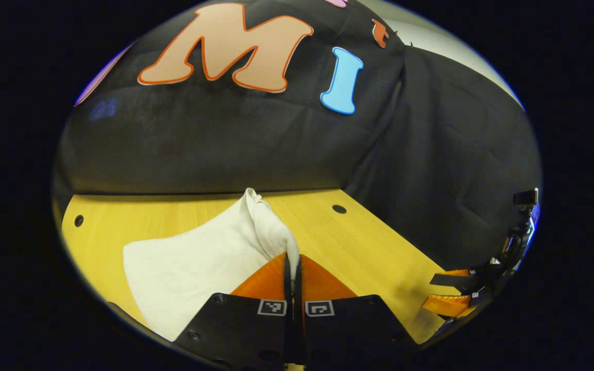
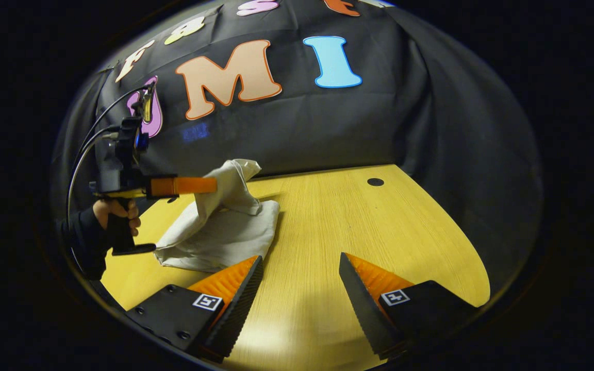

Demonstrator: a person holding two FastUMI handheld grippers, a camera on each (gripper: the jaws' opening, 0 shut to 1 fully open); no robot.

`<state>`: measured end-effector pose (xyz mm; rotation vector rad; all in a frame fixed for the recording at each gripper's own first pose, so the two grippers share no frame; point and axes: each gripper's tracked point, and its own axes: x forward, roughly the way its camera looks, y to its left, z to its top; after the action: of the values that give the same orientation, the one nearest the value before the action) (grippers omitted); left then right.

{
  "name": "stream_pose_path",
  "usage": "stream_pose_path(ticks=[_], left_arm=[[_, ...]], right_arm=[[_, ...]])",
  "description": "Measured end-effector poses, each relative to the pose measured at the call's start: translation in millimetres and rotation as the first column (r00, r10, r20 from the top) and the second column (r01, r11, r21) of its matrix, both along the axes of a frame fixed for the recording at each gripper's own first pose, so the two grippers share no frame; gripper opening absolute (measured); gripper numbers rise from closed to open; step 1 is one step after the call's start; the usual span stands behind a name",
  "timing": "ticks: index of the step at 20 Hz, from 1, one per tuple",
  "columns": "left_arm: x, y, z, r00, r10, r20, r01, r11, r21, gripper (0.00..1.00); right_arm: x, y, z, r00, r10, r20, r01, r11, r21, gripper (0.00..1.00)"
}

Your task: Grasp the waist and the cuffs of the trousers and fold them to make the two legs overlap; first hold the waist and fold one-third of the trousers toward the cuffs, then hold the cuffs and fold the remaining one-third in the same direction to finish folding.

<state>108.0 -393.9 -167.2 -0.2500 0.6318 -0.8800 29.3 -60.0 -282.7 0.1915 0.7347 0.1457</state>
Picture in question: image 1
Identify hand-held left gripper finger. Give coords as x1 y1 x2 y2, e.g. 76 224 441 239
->
296 254 417 364
173 252 294 369

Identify black backdrop cloth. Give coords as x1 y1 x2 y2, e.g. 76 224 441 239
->
52 0 542 272

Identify white jeans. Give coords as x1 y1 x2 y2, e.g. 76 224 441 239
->
123 188 447 344

